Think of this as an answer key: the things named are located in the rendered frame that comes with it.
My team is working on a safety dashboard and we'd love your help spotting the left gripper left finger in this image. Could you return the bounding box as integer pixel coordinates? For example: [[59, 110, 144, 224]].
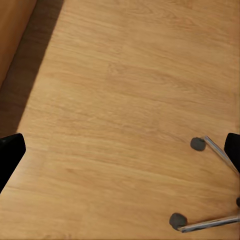
[[0, 133, 26, 193]]

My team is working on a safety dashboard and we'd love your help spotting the swivel chair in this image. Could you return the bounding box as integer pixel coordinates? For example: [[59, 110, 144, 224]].
[[169, 136, 240, 234]]

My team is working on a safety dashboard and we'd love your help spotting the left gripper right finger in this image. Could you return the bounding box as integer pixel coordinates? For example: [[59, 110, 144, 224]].
[[224, 133, 240, 173]]

